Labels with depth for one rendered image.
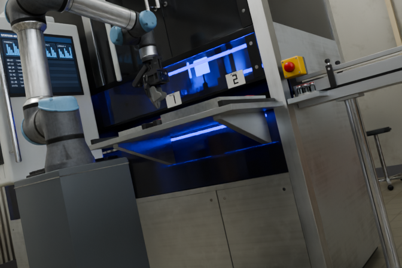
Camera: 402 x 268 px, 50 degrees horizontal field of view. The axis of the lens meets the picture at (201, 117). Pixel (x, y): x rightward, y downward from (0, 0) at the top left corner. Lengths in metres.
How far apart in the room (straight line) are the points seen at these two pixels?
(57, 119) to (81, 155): 0.13
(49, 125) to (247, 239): 0.96
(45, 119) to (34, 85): 0.18
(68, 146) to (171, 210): 0.86
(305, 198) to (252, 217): 0.26
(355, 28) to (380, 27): 0.29
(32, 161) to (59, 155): 0.69
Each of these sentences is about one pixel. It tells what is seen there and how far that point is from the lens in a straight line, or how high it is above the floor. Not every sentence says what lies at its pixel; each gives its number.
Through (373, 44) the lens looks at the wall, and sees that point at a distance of 5.64.
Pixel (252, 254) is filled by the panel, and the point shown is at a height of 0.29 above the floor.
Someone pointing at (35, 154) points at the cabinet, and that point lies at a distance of 2.03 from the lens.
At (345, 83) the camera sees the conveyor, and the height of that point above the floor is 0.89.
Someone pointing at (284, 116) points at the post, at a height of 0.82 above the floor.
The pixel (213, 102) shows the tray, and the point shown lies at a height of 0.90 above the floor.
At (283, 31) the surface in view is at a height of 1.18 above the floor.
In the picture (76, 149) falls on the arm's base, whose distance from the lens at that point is 1.33.
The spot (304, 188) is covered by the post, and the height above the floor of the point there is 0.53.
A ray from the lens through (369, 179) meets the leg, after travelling 1.78.
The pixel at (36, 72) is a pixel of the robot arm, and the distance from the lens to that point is 1.53.
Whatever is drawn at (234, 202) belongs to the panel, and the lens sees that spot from 1.86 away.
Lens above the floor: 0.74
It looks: 5 degrees up
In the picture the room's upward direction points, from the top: 13 degrees counter-clockwise
